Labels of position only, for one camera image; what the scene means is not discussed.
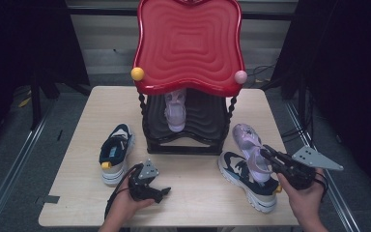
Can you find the navy and white sneaker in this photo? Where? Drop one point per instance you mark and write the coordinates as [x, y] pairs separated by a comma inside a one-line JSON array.
[[116, 151], [238, 175]]

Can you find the black metal stand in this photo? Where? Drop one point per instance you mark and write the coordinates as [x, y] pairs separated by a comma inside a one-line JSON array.
[[36, 103]]

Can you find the black tape strip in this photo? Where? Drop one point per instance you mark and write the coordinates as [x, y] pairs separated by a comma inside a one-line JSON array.
[[60, 135]]

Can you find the dark curtain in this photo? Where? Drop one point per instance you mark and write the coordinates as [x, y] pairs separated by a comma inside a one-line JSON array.
[[351, 80], [19, 48]]

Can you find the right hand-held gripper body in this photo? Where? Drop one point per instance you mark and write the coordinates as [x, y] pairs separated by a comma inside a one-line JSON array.
[[315, 159]]

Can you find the person's right hand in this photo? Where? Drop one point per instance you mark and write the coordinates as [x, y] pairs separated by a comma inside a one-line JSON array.
[[306, 199]]

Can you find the purple sandal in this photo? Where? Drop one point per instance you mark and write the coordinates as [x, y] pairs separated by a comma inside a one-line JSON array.
[[249, 145], [175, 112]]

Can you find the grey tape piece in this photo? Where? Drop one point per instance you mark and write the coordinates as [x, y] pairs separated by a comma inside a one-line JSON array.
[[49, 199]]

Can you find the red and black shoe rack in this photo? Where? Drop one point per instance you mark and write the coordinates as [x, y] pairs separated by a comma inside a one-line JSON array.
[[190, 48]]

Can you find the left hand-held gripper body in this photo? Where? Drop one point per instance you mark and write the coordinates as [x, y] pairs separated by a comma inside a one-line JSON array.
[[148, 170]]

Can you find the person's left hand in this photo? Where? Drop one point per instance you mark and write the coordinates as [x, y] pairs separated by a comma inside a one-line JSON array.
[[125, 208]]

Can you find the yellow tape strip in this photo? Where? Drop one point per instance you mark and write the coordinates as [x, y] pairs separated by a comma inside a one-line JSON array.
[[24, 101]]

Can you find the metal floor rail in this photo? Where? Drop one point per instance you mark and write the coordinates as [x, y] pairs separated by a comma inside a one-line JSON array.
[[335, 199], [19, 161]]

